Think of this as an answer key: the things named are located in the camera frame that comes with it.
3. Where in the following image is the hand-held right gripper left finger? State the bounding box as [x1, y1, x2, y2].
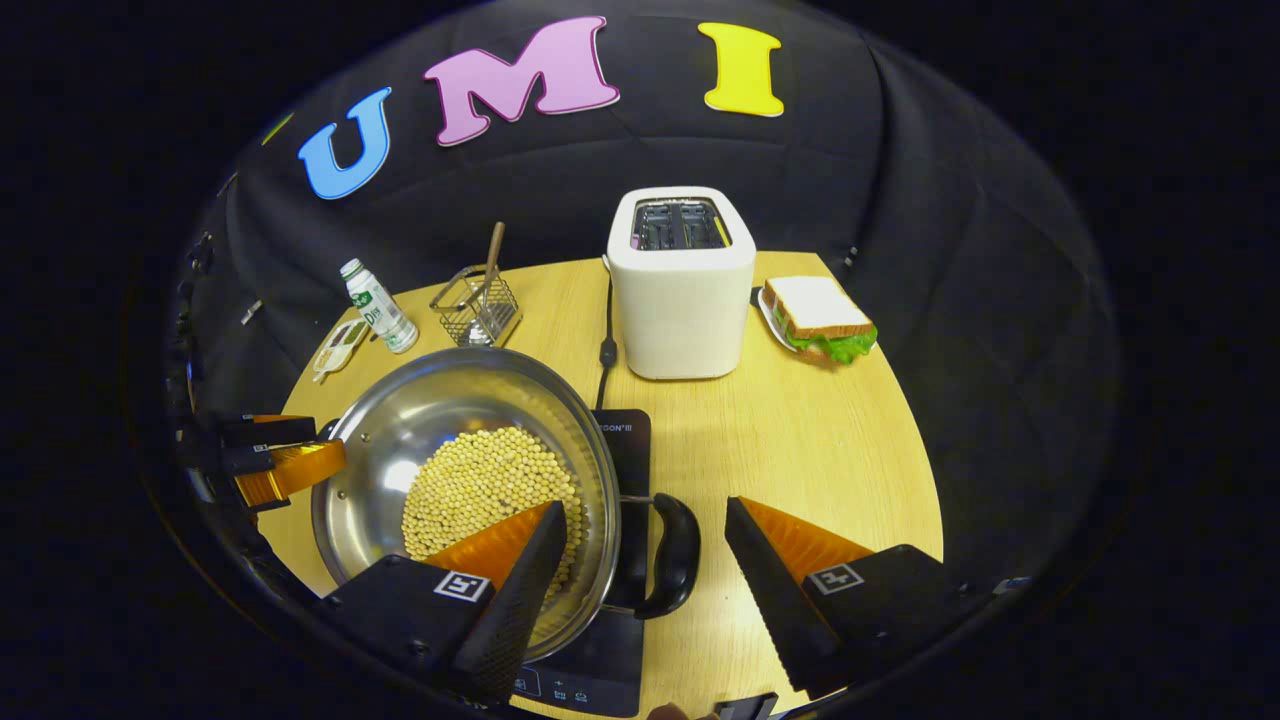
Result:
[320, 500, 569, 706]

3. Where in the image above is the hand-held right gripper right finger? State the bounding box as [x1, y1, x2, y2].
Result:
[724, 496, 1001, 701]

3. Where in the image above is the black induction cooktop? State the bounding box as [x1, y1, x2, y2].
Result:
[510, 408, 653, 719]

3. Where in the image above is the stainless steel pot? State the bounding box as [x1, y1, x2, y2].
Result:
[310, 347, 701, 663]

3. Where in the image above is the pile of yellow soybeans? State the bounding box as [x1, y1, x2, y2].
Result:
[402, 426, 586, 601]

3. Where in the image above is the white divided dish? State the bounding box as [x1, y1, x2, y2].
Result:
[312, 318, 371, 384]

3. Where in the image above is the white drink bottle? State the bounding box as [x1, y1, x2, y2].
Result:
[339, 259, 420, 354]

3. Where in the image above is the white plate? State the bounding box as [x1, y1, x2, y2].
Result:
[757, 287, 801, 353]

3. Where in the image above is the white toaster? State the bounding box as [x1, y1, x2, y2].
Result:
[606, 186, 757, 381]

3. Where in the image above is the black backdrop cloth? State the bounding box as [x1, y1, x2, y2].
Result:
[150, 0, 1121, 641]

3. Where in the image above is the metal wire basket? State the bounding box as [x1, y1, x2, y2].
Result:
[430, 264, 523, 348]

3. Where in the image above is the black toaster cable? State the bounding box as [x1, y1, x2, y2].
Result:
[594, 255, 619, 411]

